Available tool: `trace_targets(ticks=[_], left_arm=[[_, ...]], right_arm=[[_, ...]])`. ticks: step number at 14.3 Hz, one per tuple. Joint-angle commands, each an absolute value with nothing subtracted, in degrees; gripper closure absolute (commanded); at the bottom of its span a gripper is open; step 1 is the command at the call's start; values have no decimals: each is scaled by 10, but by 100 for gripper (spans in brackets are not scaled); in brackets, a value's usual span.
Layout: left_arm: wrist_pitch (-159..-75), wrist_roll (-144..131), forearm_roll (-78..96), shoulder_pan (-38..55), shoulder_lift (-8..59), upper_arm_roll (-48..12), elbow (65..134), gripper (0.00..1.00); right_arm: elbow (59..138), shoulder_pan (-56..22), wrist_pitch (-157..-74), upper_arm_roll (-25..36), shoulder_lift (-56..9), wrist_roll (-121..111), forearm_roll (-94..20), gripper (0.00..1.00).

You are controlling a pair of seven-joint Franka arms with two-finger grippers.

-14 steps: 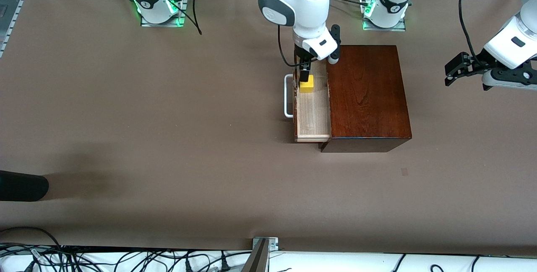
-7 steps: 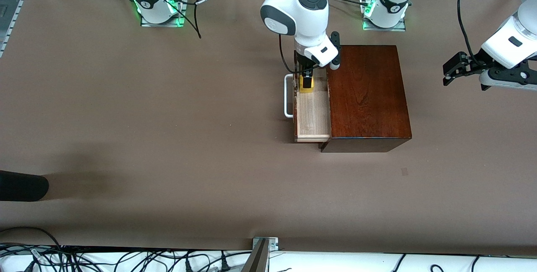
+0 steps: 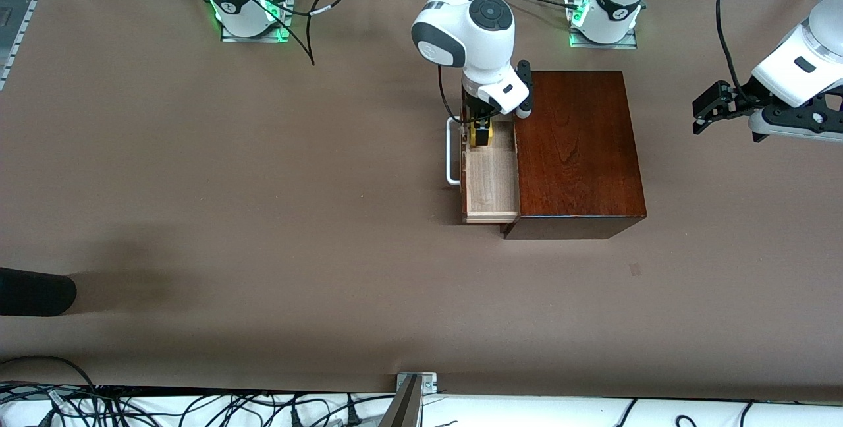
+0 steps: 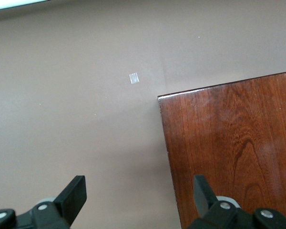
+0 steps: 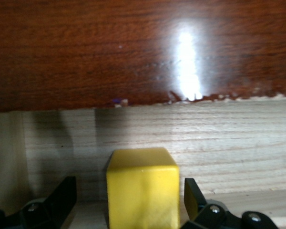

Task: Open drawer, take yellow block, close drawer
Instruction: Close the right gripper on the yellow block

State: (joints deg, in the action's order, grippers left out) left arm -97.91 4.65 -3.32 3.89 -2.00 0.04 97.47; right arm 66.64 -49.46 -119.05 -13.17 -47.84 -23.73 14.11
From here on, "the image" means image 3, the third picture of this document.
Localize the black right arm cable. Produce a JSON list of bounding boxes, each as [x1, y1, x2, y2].
[[203, 0, 470, 126]]

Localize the wooden drawer with white handle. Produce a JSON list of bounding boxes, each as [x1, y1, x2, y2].
[[445, 115, 521, 225]]

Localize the grey metal post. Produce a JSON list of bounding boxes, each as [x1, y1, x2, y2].
[[379, 375, 423, 427]]

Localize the perforated metal rail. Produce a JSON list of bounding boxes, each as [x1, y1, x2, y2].
[[0, 0, 44, 92]]

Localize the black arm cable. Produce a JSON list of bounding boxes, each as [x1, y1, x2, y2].
[[203, 0, 470, 126], [716, 0, 753, 97]]

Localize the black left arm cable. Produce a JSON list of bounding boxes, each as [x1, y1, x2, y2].
[[716, 0, 753, 97]]

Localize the large black cable loop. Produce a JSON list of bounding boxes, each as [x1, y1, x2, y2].
[[0, 355, 101, 414]]

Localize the dark brown wooden cabinet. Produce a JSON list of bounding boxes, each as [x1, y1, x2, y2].
[[504, 71, 648, 241]]

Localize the black cylinder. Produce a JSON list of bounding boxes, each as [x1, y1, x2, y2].
[[0, 267, 78, 317]]

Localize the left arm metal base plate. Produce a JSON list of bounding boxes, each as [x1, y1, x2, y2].
[[569, 0, 639, 50]]

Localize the brown paper table cover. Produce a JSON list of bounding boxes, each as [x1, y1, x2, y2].
[[0, 0, 843, 403]]

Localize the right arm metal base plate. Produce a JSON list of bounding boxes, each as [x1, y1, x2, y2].
[[220, 0, 293, 44]]

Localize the silver corner bracket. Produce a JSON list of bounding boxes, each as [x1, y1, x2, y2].
[[395, 372, 439, 394]]

